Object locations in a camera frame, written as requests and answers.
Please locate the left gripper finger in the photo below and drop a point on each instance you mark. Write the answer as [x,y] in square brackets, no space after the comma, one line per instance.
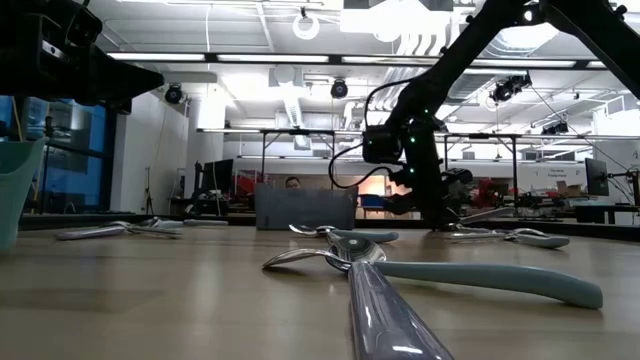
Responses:
[130,67]
[130,90]

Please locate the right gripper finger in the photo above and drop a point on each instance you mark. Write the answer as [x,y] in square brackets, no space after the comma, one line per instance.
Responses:
[427,212]
[442,215]

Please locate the silver knife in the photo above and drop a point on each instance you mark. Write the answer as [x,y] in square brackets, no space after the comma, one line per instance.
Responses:
[470,237]

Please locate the gray plastic bin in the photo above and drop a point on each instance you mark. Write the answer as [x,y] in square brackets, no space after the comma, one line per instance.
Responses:
[305,207]

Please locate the teal plastic bin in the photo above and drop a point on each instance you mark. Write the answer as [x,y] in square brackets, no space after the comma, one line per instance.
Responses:
[17,190]

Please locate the silver fork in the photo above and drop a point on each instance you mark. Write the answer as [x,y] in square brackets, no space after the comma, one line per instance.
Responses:
[160,231]

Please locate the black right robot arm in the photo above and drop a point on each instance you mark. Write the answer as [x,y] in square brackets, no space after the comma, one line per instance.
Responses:
[475,45]

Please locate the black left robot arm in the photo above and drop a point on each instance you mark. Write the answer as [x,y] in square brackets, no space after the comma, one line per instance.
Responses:
[15,50]

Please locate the blue plastic crate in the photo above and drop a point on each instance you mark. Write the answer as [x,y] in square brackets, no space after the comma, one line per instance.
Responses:
[372,201]

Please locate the blue glass window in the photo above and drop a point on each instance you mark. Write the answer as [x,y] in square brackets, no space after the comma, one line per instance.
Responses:
[75,170]

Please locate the black ceiling track lights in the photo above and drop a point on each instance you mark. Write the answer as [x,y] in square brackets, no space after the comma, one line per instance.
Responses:
[507,90]
[560,128]

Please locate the thin black tripod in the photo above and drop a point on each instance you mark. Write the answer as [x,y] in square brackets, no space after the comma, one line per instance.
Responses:
[148,200]

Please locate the black computer monitor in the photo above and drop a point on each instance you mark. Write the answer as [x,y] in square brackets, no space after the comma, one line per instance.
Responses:
[220,177]
[596,177]

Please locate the brown cardboard box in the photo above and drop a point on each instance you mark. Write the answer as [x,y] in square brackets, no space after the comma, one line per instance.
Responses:
[570,190]

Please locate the person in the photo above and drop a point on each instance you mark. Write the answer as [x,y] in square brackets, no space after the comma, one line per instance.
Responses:
[293,183]

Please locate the black equipment cart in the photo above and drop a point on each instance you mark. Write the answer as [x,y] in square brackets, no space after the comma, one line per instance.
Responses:
[210,206]

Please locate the black desk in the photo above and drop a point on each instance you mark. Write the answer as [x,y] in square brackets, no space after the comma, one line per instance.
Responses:
[605,209]

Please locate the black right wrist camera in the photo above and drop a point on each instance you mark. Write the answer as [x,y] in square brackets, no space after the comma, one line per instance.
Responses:
[382,145]

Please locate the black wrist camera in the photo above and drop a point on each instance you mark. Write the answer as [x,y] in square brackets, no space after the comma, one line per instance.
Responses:
[75,22]
[382,145]

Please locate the black round ceiling camera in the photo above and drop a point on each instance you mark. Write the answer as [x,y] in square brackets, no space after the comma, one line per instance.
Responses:
[173,94]
[339,89]

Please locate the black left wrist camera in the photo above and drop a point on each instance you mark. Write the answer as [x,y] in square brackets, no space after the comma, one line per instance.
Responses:
[75,22]

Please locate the black metal table frame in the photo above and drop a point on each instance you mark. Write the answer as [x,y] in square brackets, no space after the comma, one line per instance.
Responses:
[263,155]
[515,170]

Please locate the overhead light rail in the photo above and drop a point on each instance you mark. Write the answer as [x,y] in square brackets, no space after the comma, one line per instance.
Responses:
[272,58]

